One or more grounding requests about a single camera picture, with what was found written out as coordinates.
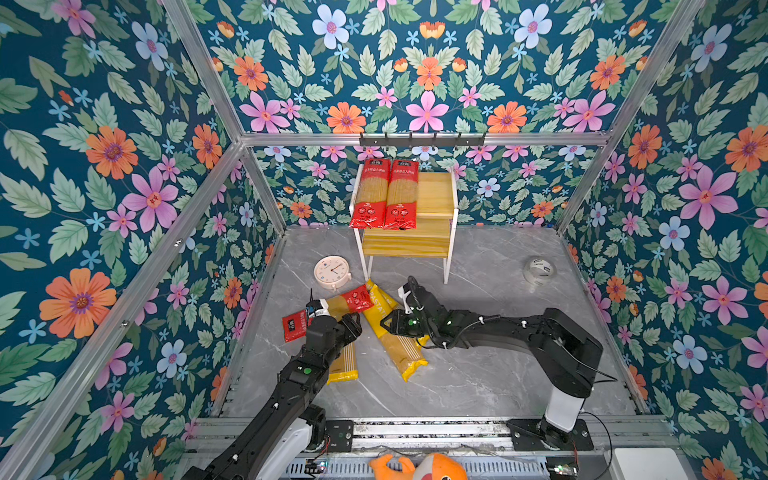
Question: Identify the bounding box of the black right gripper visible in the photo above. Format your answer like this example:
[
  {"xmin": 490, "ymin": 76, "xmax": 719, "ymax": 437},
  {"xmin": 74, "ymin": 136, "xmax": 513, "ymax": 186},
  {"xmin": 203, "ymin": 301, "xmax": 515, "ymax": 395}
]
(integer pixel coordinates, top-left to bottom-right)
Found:
[{"xmin": 377, "ymin": 309, "xmax": 437, "ymax": 338}]

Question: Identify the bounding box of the red spaghetti bag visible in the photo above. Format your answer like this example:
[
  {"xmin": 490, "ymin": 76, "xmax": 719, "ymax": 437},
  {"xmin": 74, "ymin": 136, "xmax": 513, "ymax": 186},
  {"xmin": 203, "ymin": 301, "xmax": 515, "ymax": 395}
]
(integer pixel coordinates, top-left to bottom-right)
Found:
[
  {"xmin": 282, "ymin": 285, "xmax": 374, "ymax": 342},
  {"xmin": 383, "ymin": 160, "xmax": 419, "ymax": 230},
  {"xmin": 350, "ymin": 158, "xmax": 391, "ymax": 229}
]

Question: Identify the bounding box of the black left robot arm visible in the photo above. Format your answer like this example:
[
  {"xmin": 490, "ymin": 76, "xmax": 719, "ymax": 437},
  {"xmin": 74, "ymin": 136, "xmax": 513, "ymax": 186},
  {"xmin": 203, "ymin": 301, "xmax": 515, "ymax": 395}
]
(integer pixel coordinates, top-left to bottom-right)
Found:
[{"xmin": 182, "ymin": 298, "xmax": 362, "ymax": 479}]

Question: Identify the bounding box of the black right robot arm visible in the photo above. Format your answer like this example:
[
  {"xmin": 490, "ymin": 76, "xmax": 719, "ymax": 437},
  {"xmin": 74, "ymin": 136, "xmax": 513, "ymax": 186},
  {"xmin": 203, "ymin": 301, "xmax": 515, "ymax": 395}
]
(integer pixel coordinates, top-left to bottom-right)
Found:
[{"xmin": 380, "ymin": 276, "xmax": 603, "ymax": 450}]

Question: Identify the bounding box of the yellow pasta bag bottom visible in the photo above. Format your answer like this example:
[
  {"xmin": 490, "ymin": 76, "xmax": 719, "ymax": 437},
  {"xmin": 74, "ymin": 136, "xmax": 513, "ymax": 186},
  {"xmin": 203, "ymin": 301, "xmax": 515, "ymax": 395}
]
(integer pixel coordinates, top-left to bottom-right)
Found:
[{"xmin": 327, "ymin": 344, "xmax": 359, "ymax": 384}]

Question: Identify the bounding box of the yellow pasta bag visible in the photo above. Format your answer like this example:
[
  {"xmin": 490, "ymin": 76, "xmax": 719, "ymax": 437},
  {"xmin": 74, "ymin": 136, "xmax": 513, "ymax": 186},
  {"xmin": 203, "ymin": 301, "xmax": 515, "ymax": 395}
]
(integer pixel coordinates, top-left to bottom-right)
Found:
[
  {"xmin": 364, "ymin": 280, "xmax": 428, "ymax": 382},
  {"xmin": 327, "ymin": 344, "xmax": 359, "ymax": 384}
]

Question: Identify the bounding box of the yellow pasta bag left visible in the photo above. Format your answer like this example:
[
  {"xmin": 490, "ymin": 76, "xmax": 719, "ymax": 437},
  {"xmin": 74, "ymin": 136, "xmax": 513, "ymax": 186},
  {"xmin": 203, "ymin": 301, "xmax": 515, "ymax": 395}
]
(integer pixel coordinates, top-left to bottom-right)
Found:
[{"xmin": 364, "ymin": 280, "xmax": 428, "ymax": 382}]

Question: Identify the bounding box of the pink round clock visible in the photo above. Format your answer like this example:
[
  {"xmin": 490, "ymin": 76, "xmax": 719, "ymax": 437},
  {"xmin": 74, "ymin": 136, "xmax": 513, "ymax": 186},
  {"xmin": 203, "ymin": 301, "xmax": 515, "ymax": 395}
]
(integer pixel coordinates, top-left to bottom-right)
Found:
[{"xmin": 313, "ymin": 255, "xmax": 352, "ymax": 291}]

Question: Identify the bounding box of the orange plush toy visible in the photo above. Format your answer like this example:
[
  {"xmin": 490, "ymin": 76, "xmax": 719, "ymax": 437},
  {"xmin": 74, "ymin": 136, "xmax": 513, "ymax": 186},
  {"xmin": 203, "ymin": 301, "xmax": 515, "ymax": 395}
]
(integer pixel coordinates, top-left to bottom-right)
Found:
[{"xmin": 369, "ymin": 453, "xmax": 468, "ymax": 480}]

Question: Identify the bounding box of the white box corner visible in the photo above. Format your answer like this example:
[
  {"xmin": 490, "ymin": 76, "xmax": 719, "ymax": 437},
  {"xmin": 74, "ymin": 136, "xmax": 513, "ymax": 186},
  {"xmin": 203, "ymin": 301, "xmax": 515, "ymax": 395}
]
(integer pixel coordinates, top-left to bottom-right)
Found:
[{"xmin": 611, "ymin": 448, "xmax": 688, "ymax": 480}]

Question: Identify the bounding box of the black hook rail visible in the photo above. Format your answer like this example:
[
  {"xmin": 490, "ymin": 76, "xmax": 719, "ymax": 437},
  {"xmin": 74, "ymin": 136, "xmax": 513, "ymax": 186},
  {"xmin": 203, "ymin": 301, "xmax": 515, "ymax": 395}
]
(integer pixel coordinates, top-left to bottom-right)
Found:
[{"xmin": 358, "ymin": 132, "xmax": 486, "ymax": 149}]

